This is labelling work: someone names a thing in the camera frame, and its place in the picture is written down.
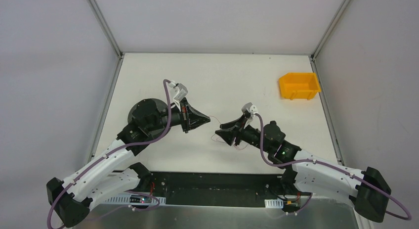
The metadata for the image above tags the black cable spool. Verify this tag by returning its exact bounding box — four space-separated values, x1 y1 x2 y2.
128 98 168 141

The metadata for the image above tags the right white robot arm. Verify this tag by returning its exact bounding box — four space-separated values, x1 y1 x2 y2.
215 114 391 223

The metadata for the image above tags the aluminium frame rail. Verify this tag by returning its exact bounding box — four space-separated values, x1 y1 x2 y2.
69 171 365 199

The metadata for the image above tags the orange plastic bin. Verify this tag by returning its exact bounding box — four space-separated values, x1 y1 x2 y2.
278 72 322 100

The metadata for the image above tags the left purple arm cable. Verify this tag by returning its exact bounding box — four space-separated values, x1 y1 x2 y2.
47 79 173 229

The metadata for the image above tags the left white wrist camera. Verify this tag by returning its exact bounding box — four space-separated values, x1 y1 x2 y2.
168 82 188 105

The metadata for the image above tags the thin red wire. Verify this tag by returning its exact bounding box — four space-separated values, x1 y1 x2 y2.
209 115 250 152

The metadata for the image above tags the left white cable duct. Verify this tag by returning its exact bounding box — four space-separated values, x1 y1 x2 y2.
101 194 166 206

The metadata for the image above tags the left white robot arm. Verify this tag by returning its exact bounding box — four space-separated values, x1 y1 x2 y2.
46 98 210 229

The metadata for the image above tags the white cable duct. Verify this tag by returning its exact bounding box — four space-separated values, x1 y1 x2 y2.
101 194 166 206
264 198 284 209

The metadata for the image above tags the right white cable duct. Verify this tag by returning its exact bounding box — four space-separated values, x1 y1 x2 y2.
264 198 284 209

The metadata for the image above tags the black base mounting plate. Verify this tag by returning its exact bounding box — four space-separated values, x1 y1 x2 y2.
133 171 299 208

